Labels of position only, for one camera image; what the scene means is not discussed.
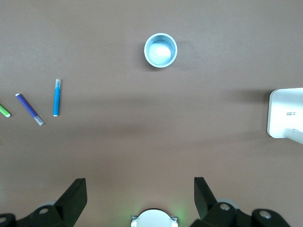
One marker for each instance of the white lamp stand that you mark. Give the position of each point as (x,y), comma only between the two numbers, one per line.
(284,113)

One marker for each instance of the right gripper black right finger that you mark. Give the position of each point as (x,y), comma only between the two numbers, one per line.
(213,212)

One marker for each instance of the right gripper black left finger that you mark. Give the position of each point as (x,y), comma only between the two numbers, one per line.
(66,208)

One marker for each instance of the light blue plastic cup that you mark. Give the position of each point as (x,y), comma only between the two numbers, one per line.
(161,50)

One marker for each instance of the blue marker pen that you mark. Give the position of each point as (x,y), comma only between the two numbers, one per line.
(56,101)

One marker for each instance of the purple marker pen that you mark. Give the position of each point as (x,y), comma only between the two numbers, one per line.
(27,106)

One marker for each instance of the green marker pen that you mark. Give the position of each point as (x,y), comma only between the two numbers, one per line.
(3,110)

